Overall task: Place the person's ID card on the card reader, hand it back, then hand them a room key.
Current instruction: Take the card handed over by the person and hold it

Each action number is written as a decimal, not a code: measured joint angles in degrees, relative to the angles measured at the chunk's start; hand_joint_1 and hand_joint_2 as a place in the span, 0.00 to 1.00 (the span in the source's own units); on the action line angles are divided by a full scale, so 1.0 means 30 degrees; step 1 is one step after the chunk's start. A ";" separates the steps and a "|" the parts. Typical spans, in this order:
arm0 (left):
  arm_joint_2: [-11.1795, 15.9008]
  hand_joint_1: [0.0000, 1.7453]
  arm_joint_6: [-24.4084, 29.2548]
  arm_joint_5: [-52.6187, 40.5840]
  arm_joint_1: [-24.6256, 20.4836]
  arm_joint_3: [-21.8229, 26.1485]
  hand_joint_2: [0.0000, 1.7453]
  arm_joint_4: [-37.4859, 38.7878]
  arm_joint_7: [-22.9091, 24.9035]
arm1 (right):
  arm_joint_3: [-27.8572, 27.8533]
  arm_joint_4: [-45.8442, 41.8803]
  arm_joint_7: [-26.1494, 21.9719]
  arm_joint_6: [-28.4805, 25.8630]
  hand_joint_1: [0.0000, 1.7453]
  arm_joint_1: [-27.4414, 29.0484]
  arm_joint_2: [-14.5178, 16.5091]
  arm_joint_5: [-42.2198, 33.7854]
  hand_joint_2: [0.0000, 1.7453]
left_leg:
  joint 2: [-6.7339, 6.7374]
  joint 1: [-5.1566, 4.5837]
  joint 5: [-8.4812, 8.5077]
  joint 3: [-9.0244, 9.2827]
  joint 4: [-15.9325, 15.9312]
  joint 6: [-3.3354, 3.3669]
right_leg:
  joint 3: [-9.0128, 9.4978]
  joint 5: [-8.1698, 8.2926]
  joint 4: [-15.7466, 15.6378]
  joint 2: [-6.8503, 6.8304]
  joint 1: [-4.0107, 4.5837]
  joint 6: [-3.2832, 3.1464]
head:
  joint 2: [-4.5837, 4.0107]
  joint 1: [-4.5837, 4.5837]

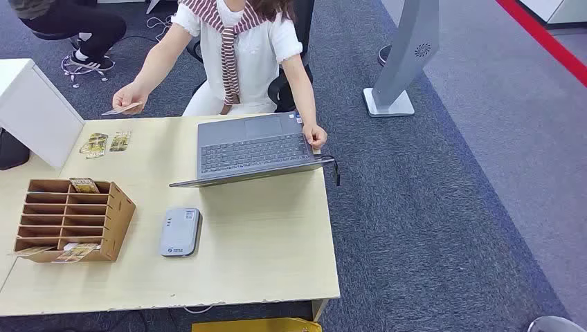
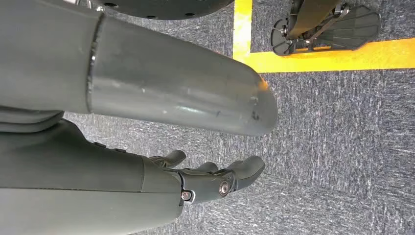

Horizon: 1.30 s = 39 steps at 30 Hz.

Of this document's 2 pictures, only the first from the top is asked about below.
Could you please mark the person's left forearm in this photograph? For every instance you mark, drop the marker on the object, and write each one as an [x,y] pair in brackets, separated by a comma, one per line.
[307,103]

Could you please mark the person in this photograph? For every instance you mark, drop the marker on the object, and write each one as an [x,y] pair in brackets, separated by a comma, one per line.
[247,55]
[91,27]

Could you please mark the grey round object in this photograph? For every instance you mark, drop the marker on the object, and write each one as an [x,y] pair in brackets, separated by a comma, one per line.
[555,326]

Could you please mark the white cabinet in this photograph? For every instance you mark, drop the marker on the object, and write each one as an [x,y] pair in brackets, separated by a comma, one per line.
[564,11]

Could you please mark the black bag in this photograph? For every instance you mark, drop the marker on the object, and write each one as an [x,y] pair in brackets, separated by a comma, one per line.
[11,153]

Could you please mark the grey kiosk stand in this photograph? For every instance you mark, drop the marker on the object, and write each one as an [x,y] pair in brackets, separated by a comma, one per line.
[403,50]

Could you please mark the chrome stool base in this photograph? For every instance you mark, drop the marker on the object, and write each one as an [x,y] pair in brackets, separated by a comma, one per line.
[73,71]

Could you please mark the black office chair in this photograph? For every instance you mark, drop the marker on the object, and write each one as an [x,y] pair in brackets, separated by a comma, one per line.
[286,94]

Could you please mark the yellow floor tape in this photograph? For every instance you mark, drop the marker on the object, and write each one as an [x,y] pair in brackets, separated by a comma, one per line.
[257,326]

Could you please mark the wooden slotted card box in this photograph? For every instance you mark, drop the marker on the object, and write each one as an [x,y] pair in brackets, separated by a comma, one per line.
[117,220]

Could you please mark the white furniture leg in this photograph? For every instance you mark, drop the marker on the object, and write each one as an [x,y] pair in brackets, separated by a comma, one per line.
[151,5]

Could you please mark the person's right hand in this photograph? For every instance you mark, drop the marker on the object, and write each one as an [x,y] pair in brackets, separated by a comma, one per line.
[130,98]

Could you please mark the red barrier strip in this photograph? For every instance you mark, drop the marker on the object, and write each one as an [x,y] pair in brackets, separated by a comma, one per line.
[541,34]

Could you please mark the pale wooden desk leg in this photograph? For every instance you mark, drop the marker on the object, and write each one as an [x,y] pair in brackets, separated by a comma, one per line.
[319,309]

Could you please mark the person's left hand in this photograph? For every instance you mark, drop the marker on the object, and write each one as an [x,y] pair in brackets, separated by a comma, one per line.
[316,136]

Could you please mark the person's right forearm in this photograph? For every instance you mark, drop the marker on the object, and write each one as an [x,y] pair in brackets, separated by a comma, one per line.
[153,73]

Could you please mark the dark round base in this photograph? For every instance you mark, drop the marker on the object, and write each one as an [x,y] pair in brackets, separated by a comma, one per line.
[383,55]

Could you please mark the grey laptop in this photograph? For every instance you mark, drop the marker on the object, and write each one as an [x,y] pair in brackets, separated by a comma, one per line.
[252,151]

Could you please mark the grey card reader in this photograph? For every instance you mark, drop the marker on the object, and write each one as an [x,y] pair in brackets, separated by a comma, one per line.
[179,231]

